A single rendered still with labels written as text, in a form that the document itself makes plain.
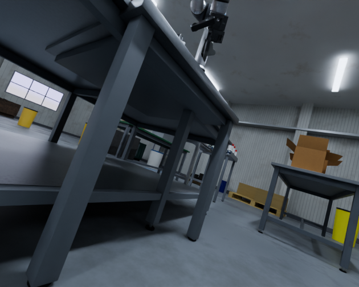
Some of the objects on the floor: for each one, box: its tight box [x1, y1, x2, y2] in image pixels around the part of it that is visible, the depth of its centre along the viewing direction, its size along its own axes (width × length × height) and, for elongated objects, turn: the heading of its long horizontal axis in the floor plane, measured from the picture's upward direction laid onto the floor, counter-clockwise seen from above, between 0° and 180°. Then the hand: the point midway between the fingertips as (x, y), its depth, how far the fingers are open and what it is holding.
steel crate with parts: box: [0, 94, 21, 119], centre depth 747 cm, size 99×115×70 cm
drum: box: [17, 106, 38, 128], centre depth 544 cm, size 37×36×57 cm
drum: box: [332, 207, 359, 247], centre depth 349 cm, size 40×40×63 cm
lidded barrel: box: [147, 149, 164, 170], centre depth 640 cm, size 51×51×63 cm
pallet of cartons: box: [228, 182, 288, 217], centre depth 504 cm, size 141×96×51 cm
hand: (202, 57), depth 96 cm, fingers open, 7 cm apart
